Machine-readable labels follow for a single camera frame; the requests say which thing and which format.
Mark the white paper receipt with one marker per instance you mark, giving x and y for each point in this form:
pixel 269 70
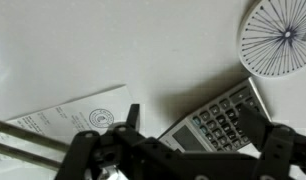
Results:
pixel 76 113

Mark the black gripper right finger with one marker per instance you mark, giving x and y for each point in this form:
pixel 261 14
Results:
pixel 254 126

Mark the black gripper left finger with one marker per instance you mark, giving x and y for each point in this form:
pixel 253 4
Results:
pixel 133 116

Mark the grey calculator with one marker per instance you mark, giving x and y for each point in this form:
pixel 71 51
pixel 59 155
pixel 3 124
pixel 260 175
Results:
pixel 219 123

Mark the round white radial-print coaster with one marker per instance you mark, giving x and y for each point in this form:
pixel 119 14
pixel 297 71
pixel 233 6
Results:
pixel 276 43

